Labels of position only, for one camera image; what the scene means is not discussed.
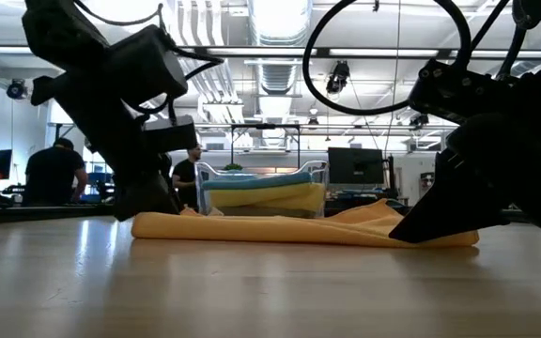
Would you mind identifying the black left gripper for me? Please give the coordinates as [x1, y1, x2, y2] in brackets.
[30, 25, 190, 222]

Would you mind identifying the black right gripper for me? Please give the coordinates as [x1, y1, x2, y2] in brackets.
[387, 60, 541, 245]

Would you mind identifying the clear plastic bin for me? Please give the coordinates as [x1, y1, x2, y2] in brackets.
[193, 161, 329, 220]

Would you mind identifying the blue microfiber towel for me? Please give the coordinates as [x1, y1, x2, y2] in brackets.
[201, 171, 314, 192]

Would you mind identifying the yellow microfiber towel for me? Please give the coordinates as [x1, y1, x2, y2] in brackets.
[208, 182, 327, 212]

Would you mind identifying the orange microfiber towel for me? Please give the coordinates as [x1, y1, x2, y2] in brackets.
[131, 199, 481, 249]

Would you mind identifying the person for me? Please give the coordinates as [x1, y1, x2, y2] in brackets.
[171, 144, 204, 210]
[24, 137, 88, 207]

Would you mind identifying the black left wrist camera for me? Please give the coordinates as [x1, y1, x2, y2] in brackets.
[141, 115, 199, 154]

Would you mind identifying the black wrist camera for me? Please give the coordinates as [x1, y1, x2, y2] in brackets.
[141, 115, 199, 154]
[409, 58, 528, 126]

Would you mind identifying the black aluminium frame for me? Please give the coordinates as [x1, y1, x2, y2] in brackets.
[0, 204, 412, 225]

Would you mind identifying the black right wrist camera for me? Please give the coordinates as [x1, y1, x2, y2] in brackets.
[409, 58, 528, 126]

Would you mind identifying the black gantry frame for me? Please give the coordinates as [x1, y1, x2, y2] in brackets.
[230, 123, 302, 171]

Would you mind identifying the thin hanging cable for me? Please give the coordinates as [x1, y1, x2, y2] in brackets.
[382, 0, 402, 156]

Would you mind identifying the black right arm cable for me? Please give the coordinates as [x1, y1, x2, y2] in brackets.
[467, 0, 533, 81]

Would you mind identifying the thin left wrist camera cable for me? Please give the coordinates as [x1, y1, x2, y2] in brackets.
[72, 0, 225, 124]

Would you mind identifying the thin wrist camera cable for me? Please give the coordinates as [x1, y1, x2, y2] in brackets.
[72, 0, 225, 124]
[301, 0, 472, 116]

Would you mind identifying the long ceiling light rail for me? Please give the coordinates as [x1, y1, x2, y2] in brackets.
[0, 44, 541, 61]

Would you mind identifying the thin right wrist camera cable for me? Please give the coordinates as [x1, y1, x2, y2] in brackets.
[301, 0, 472, 116]

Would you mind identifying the silver ventilation duct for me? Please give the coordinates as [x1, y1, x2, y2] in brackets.
[250, 0, 314, 95]

